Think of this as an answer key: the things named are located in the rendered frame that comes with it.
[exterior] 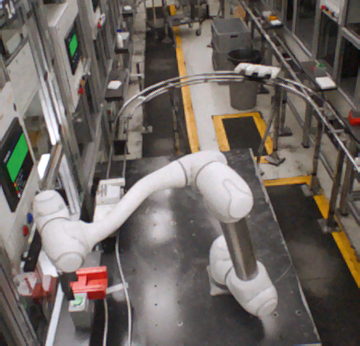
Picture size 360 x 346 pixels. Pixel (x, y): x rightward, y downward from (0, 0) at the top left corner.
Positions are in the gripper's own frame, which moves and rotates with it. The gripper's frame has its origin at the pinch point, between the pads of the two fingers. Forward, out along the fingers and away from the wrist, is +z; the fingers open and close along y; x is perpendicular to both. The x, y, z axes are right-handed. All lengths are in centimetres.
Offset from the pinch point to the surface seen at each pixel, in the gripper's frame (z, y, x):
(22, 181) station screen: -44.8, -3.7, -7.3
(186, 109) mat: 97, -340, 67
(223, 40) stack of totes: 37, -398, 122
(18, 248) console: -28.4, 8.9, -9.8
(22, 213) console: -33.4, -1.9, -9.6
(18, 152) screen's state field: -53, -8, -7
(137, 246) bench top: 42, -62, 18
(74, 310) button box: 10.6, 2.4, -0.8
